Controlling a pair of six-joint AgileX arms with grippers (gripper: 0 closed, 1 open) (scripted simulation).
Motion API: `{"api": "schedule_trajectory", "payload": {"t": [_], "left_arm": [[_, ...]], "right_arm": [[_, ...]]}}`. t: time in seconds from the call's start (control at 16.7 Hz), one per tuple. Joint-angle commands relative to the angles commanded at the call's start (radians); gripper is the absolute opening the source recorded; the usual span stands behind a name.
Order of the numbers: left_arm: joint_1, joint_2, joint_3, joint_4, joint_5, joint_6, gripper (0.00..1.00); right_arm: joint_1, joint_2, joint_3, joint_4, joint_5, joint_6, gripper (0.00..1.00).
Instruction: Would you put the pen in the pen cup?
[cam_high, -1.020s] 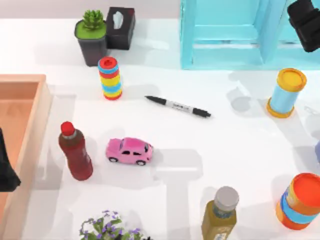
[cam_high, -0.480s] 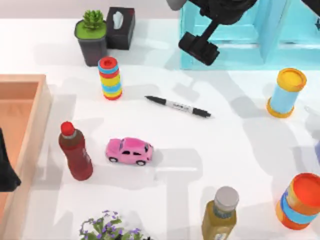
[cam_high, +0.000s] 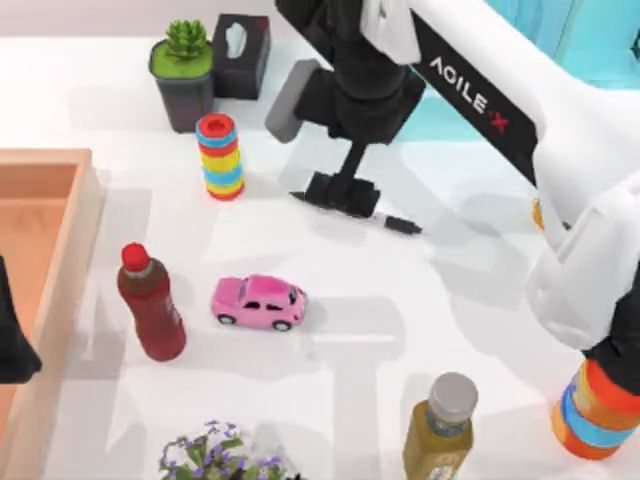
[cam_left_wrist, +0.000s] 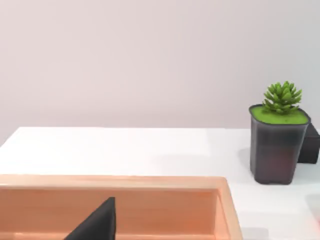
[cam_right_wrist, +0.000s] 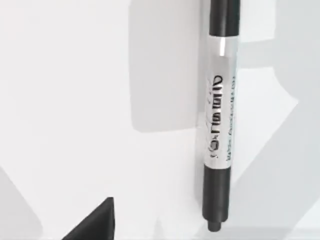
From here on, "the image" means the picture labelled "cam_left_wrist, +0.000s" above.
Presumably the black block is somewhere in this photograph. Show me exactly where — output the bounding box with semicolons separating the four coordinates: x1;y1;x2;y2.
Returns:
297;119;320;165

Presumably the shallow salmon-coloured box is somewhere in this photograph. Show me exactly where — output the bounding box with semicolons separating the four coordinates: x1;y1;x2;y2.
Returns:
0;174;243;240

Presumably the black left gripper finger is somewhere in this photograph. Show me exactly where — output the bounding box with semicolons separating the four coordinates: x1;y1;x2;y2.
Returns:
63;196;117;240

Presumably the dark grey plant pot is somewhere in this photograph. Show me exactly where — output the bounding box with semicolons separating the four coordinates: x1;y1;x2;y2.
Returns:
248;80;312;186

